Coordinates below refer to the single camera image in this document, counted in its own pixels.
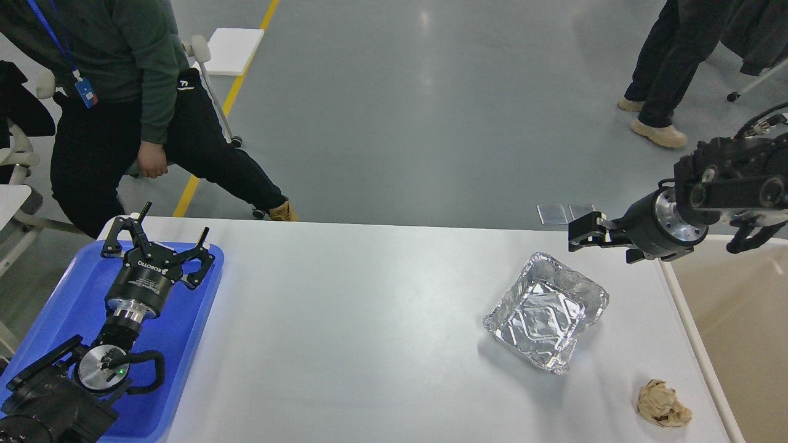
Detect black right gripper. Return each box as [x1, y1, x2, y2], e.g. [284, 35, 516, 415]
[568, 188, 707, 264]

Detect aluminium foil tray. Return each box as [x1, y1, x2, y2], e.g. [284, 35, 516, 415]
[482, 252, 609, 375]

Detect crumpled brown paper ball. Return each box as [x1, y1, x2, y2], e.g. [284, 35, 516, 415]
[637, 379, 693, 427]

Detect coat rack with jackets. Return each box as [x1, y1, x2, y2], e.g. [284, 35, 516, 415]
[722, 1, 787, 81]

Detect left floor socket plate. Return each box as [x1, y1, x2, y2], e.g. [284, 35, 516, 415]
[537, 204, 569, 225]

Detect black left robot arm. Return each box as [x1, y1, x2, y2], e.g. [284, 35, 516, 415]
[2, 207, 224, 442]

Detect floor socket plate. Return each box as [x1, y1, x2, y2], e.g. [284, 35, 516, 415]
[537, 204, 569, 225]
[568, 204, 597, 221]

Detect white chair at left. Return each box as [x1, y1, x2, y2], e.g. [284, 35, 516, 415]
[1, 61, 81, 275]

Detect blue plastic tray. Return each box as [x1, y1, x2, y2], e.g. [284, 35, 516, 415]
[2, 241, 225, 442]

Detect white board on floor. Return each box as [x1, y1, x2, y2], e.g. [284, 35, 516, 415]
[190, 28, 265, 76]

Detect walking person dark trousers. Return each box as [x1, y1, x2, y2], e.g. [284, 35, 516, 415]
[617, 1, 736, 149]

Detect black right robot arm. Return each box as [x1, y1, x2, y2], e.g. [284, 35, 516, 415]
[568, 103, 787, 264]

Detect right floor socket plate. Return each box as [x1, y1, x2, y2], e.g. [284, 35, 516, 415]
[568, 204, 597, 221]

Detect seated person green sweater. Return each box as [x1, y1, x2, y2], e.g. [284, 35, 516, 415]
[1, 1, 299, 238]

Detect beige plastic bin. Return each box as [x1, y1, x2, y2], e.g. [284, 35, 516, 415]
[661, 235, 787, 442]

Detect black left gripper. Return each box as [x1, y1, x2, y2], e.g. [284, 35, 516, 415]
[100, 201, 215, 321]

